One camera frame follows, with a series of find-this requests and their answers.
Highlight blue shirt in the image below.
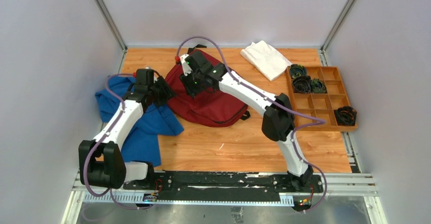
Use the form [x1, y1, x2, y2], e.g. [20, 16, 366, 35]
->
[95, 76, 184, 167]

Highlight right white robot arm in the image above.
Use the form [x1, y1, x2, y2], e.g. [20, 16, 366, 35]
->
[175, 50, 314, 192]

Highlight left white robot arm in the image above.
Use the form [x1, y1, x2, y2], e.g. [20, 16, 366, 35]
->
[78, 68, 174, 196]

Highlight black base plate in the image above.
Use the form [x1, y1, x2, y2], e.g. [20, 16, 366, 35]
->
[123, 171, 324, 202]

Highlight red backpack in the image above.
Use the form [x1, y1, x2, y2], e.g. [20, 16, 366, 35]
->
[165, 55, 251, 127]

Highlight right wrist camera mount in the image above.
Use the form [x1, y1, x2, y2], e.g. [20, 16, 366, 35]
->
[175, 54, 193, 76]

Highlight white cloth bag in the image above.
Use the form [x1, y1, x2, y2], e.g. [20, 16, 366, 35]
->
[240, 40, 292, 81]

